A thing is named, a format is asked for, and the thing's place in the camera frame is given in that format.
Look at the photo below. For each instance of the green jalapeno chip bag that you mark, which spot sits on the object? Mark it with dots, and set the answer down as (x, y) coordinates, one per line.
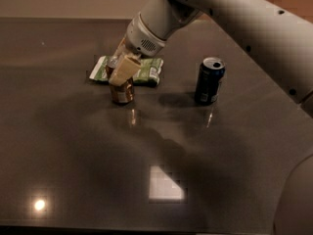
(148, 75)

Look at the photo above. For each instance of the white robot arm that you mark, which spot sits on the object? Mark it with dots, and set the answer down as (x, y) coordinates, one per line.
(277, 40)

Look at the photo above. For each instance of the orange soda can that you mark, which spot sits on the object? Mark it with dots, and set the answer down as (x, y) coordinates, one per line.
(123, 94)

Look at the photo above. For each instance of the dark blue soda can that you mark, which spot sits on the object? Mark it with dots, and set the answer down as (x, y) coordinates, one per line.
(211, 73)

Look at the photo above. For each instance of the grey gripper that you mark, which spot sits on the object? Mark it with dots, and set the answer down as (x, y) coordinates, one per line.
(141, 38)

